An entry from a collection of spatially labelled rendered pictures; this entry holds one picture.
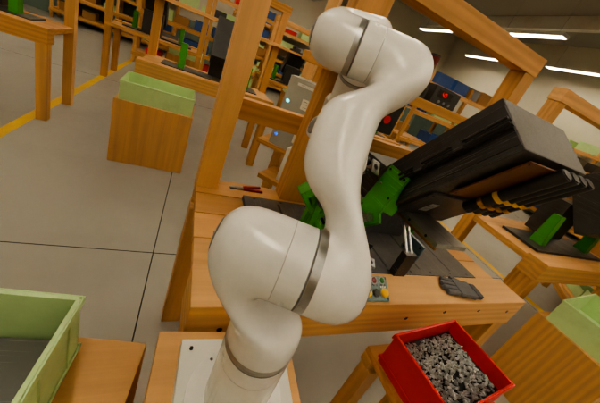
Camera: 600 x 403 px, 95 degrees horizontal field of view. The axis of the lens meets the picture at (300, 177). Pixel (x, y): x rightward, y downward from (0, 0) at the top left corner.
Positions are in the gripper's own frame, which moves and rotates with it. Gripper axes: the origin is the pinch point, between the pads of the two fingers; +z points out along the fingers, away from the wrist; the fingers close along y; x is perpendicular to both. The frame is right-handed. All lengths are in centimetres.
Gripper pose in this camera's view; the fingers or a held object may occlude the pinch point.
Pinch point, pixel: (370, 167)
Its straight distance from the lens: 111.6
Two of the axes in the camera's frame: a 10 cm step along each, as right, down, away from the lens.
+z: 7.2, 4.2, 5.5
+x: -6.6, 1.6, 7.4
